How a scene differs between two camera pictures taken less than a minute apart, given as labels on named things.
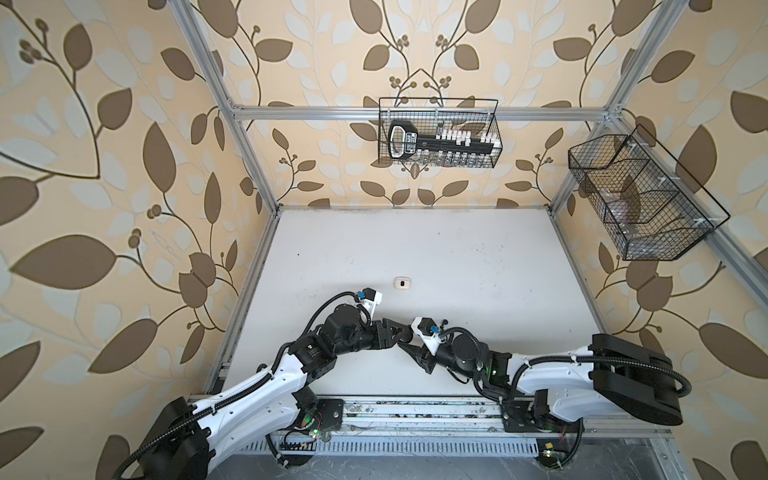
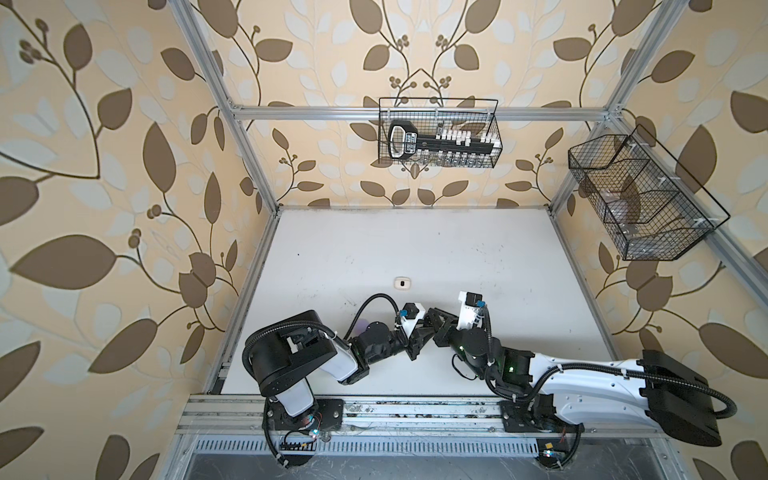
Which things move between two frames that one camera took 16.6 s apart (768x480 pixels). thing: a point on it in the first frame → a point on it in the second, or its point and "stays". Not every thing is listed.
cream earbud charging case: [402, 283] stays
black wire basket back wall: [438, 116] stays
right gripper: [418, 354] → [442, 335]
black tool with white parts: [405, 141] stays
